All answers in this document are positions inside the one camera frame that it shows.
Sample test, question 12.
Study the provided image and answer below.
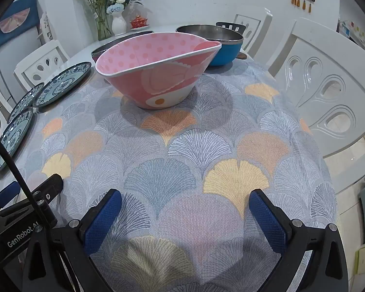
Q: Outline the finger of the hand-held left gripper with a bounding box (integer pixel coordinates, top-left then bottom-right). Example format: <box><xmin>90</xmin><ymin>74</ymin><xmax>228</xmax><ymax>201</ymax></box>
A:
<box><xmin>0</xmin><ymin>181</ymin><xmax>20</xmax><ymax>212</ymax></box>
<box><xmin>27</xmin><ymin>173</ymin><xmax>64</xmax><ymax>204</ymax></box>

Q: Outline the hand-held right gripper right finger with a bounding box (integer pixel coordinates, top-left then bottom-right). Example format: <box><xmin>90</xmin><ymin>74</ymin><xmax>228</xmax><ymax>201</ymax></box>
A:
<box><xmin>249</xmin><ymin>189</ymin><xmax>349</xmax><ymax>292</ymax></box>

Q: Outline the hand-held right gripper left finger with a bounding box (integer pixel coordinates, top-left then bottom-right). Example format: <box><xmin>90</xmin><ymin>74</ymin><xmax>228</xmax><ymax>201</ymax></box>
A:
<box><xmin>21</xmin><ymin>189</ymin><xmax>124</xmax><ymax>292</ymax></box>

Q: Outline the blue patterned ceramic plate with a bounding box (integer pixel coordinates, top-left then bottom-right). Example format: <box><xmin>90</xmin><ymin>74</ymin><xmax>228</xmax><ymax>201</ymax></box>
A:
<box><xmin>0</xmin><ymin>108</ymin><xmax>35</xmax><ymax>173</ymax></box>
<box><xmin>33</xmin><ymin>62</ymin><xmax>92</xmax><ymax>108</ymax></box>
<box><xmin>7</xmin><ymin>83</ymin><xmax>46</xmax><ymax>124</ymax></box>

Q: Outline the red steel bowl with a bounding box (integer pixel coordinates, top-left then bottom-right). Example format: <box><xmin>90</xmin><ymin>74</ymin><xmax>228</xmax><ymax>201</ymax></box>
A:
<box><xmin>91</xmin><ymin>30</ymin><xmax>154</xmax><ymax>63</ymax></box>

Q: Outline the pink polka dot bowl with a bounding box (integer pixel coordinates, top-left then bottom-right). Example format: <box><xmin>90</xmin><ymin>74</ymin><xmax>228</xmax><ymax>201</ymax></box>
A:
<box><xmin>95</xmin><ymin>32</ymin><xmax>222</xmax><ymax>110</ymax></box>

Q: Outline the blue steel bowl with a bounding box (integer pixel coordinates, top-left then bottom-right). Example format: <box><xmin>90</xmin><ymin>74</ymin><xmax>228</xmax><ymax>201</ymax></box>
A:
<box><xmin>176</xmin><ymin>24</ymin><xmax>244</xmax><ymax>67</ymax></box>

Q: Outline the fan patterned tablecloth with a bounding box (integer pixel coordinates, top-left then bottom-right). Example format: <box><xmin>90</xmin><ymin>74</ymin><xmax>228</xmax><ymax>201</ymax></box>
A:
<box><xmin>0</xmin><ymin>58</ymin><xmax>338</xmax><ymax>292</ymax></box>

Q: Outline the glass vase with green stems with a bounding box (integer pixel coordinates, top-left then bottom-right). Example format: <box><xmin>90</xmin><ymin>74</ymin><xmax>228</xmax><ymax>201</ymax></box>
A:
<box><xmin>73</xmin><ymin>0</ymin><xmax>114</xmax><ymax>41</ymax></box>

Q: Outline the blue dust cover cloth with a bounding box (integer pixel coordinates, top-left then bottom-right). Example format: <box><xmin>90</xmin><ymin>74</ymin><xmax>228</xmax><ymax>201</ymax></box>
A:
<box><xmin>0</xmin><ymin>0</ymin><xmax>38</xmax><ymax>52</ymax></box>

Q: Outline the white vase with blue flowers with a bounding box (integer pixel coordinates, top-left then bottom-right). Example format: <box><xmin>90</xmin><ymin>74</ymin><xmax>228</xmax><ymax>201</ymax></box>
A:
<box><xmin>106</xmin><ymin>0</ymin><xmax>146</xmax><ymax>36</ymax></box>

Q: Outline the red lidded tea cup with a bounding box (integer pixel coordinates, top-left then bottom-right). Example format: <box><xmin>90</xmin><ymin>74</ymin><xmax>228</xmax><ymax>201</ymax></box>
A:
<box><xmin>129</xmin><ymin>15</ymin><xmax>149</xmax><ymax>31</ymax></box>

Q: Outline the black folding stand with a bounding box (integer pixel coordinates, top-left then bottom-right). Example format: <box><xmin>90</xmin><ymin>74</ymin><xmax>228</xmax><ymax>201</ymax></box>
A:
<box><xmin>215</xmin><ymin>22</ymin><xmax>247</xmax><ymax>41</ymax></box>

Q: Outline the colourful item shelf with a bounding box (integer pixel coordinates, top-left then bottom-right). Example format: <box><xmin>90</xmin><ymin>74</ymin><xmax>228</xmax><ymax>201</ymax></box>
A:
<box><xmin>338</xmin><ymin>18</ymin><xmax>365</xmax><ymax>55</ymax></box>

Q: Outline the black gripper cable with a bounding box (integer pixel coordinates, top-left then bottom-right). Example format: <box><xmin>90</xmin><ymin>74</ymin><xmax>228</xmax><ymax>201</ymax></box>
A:
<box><xmin>0</xmin><ymin>125</ymin><xmax>58</xmax><ymax>227</ymax></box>

